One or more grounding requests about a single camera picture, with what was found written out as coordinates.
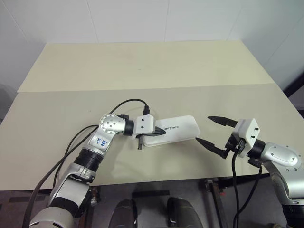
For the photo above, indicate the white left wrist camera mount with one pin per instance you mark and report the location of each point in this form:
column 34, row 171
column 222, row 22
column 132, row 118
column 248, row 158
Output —
column 145, row 126

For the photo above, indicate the white plastic pencil case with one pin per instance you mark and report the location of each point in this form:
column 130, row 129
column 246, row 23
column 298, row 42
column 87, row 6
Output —
column 180, row 130

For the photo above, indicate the dark panel at wall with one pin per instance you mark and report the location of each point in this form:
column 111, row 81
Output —
column 297, row 90

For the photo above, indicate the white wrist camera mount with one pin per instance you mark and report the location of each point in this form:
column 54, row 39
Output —
column 248, row 133
column 145, row 126

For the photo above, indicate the black crossbar under table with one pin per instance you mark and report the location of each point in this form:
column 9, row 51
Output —
column 150, row 193

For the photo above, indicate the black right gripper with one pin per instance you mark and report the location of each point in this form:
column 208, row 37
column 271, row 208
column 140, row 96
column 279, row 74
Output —
column 234, row 145

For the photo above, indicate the metal table leg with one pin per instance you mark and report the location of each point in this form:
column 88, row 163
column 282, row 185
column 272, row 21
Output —
column 217, row 202
column 95, row 196

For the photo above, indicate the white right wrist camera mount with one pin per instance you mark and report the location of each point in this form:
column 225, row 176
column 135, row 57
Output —
column 248, row 133

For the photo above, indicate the dark rounded shape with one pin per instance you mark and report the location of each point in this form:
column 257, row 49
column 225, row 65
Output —
column 126, row 213
column 183, row 213

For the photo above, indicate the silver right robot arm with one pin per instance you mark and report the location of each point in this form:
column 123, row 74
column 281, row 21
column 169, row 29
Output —
column 282, row 154

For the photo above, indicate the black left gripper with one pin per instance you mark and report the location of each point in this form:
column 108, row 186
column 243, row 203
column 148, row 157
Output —
column 146, row 136

